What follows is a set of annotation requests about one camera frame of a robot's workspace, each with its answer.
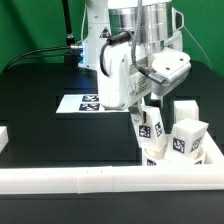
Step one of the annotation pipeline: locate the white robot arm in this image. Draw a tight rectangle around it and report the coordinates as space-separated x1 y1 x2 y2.
79 0 191 125

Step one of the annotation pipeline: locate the black vertical pole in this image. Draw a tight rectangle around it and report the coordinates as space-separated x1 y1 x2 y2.
62 0 75 64

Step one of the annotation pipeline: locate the white marker sheet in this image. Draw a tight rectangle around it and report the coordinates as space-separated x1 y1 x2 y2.
55 93 101 114

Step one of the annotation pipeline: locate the white block left edge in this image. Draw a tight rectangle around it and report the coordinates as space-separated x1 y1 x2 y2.
0 126 8 153

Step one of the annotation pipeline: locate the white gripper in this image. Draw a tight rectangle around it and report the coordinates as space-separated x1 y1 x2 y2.
97 31 191 126

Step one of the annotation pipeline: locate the white U-shaped fence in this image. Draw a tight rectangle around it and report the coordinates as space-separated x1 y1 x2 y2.
0 136 224 195

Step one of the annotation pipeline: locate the white round stool seat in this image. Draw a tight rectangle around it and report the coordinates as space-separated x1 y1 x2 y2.
142 149 205 166

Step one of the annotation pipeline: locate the grey thin cable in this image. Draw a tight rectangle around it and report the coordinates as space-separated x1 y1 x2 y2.
183 24 214 73

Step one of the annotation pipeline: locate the black cable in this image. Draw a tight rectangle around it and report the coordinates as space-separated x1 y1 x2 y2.
1 45 84 74

